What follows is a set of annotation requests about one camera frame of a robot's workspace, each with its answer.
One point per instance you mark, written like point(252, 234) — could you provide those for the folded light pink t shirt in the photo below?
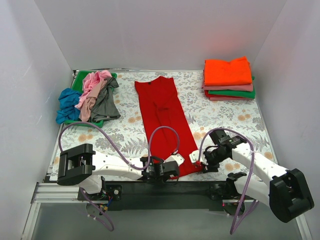
point(229, 98)

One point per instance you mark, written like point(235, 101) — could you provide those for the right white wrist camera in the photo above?
point(195, 158)

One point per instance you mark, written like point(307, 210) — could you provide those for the blue t shirt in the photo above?
point(67, 110)

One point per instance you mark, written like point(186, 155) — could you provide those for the folded orange t shirt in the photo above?
point(219, 72)

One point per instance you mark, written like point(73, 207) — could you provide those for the floral table mat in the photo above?
point(127, 135)

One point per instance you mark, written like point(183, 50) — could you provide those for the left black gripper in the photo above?
point(169, 171)

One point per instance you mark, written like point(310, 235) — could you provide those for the aluminium frame rail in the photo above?
point(58, 213)

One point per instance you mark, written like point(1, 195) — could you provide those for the folded red t shirt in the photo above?
point(206, 92)

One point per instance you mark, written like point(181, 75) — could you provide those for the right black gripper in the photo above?
point(208, 164)

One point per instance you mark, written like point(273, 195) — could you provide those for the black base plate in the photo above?
point(179, 195)

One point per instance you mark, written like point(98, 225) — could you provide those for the folded green t shirt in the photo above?
point(234, 93)

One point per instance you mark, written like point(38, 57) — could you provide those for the green plastic tray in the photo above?
point(77, 85)

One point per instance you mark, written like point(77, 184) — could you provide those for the red t shirt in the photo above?
point(206, 92)
point(165, 122)

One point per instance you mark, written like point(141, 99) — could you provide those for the grey t shirt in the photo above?
point(104, 108)

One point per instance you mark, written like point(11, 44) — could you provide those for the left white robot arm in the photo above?
point(83, 167)

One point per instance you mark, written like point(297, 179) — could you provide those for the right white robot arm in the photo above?
point(285, 192)

